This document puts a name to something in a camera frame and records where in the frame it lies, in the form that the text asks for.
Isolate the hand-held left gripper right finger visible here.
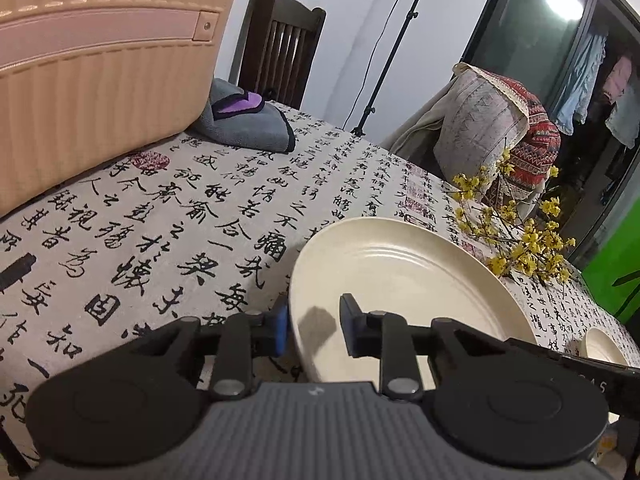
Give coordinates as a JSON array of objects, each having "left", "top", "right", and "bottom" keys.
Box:
[{"left": 339, "top": 294, "right": 506, "bottom": 402}]

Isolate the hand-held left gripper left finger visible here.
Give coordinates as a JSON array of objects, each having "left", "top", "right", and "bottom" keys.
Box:
[{"left": 134, "top": 305, "right": 290, "bottom": 402}]

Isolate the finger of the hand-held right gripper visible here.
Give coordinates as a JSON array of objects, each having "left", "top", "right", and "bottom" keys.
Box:
[{"left": 505, "top": 337, "right": 568, "bottom": 365}]

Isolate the cream plate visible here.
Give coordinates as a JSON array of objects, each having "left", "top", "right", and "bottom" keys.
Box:
[
  {"left": 580, "top": 327, "right": 628, "bottom": 367},
  {"left": 289, "top": 216, "right": 538, "bottom": 396}
]

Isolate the yellow flower branch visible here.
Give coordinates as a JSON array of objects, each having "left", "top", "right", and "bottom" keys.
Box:
[{"left": 442, "top": 149, "right": 576, "bottom": 286}]

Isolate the green paper bag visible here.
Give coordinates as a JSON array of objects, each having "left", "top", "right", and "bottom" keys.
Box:
[{"left": 580, "top": 240, "right": 640, "bottom": 318}]

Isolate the grey and purple cloth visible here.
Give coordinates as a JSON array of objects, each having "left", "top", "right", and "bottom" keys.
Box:
[{"left": 187, "top": 77, "right": 297, "bottom": 155}]

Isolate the beige jacket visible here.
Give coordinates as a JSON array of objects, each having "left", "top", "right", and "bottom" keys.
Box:
[{"left": 380, "top": 95, "right": 461, "bottom": 161}]

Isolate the red patterned quilted blanket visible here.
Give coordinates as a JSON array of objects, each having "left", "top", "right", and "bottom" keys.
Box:
[{"left": 434, "top": 62, "right": 562, "bottom": 211}]

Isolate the white hanging garment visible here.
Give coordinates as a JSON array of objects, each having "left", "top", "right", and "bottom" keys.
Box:
[{"left": 605, "top": 85, "right": 640, "bottom": 148}]

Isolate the light blue hanging shirt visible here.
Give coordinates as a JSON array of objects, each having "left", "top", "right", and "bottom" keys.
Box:
[{"left": 555, "top": 32, "right": 608, "bottom": 136}]

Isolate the pink hanging garment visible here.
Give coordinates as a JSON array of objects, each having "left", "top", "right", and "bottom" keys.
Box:
[{"left": 602, "top": 55, "right": 635, "bottom": 106}]

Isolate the dark wooden chair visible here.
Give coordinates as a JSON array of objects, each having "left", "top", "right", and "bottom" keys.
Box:
[{"left": 235, "top": 0, "right": 327, "bottom": 111}]

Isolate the pink hard-shell case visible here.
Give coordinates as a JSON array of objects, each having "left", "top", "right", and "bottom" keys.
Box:
[{"left": 0, "top": 0, "right": 249, "bottom": 218}]

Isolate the black sliding glass door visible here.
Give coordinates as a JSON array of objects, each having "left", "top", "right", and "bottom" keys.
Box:
[{"left": 460, "top": 0, "right": 640, "bottom": 271}]

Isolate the studio light on stand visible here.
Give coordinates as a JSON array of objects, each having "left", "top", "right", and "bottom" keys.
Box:
[{"left": 350, "top": 0, "right": 446, "bottom": 137}]

